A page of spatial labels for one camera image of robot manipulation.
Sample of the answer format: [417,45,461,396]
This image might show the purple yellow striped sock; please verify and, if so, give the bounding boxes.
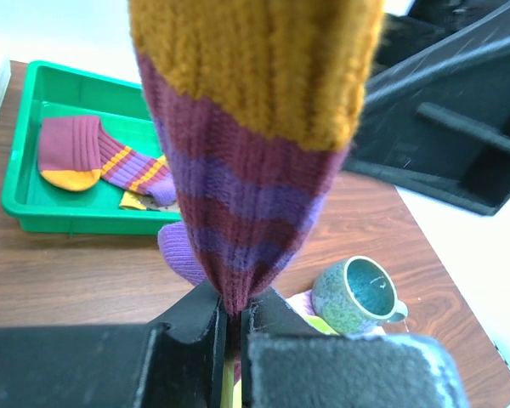
[37,116,176,207]

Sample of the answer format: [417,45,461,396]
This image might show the green plastic tray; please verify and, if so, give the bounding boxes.
[1,60,180,235]

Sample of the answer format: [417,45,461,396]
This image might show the teal ceramic mug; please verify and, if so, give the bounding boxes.
[311,255,409,335]

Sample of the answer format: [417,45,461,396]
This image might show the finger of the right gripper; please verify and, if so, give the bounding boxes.
[343,1,510,216]

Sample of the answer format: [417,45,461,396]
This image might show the green scalloped plate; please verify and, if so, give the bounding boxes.
[301,314,337,335]

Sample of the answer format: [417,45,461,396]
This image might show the yellow monster sock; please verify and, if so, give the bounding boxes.
[118,190,179,213]

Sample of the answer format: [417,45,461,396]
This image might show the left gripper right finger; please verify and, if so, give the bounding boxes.
[241,289,469,407]

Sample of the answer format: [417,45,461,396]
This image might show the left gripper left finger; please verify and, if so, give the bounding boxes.
[0,282,227,407]

